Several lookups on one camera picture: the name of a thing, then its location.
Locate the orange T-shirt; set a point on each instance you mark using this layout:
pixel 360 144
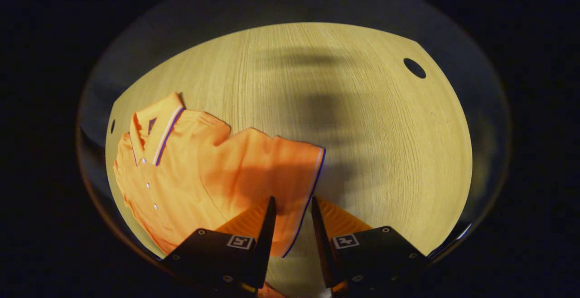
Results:
pixel 204 175

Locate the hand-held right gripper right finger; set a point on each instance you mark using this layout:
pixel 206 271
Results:
pixel 322 252

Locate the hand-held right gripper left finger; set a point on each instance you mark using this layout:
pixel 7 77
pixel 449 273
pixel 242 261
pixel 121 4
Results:
pixel 264 252

